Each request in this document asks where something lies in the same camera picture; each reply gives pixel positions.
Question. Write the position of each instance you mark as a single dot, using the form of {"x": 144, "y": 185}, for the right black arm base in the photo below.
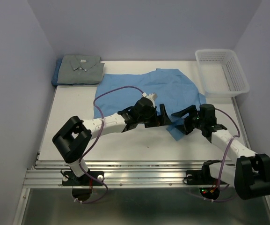
{"x": 198, "y": 177}

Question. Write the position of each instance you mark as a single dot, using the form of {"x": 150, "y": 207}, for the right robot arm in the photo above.
{"x": 247, "y": 171}

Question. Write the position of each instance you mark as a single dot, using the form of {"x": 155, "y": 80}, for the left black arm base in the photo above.
{"x": 70, "y": 180}

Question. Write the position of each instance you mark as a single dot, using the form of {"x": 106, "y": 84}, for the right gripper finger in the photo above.
{"x": 182, "y": 128}
{"x": 187, "y": 111}

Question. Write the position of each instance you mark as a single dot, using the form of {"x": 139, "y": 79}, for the aluminium mounting rail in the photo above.
{"x": 118, "y": 174}

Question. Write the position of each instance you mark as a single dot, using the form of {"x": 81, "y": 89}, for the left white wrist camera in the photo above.
{"x": 152, "y": 97}

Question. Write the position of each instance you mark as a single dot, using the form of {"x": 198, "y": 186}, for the folded grey shirt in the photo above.
{"x": 80, "y": 70}

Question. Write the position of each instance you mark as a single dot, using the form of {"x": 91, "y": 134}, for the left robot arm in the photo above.
{"x": 74, "y": 136}

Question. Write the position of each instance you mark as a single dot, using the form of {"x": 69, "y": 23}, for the folded dark blue shirt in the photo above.
{"x": 54, "y": 80}

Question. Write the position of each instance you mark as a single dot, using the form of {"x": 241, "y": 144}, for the white plastic basket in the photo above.
{"x": 221, "y": 73}

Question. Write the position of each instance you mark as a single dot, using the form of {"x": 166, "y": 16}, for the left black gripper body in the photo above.
{"x": 150, "y": 119}

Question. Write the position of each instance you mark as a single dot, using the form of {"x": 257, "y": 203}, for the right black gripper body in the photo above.
{"x": 198, "y": 122}

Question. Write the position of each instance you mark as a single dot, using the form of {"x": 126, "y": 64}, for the light blue long sleeve shirt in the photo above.
{"x": 174, "y": 89}

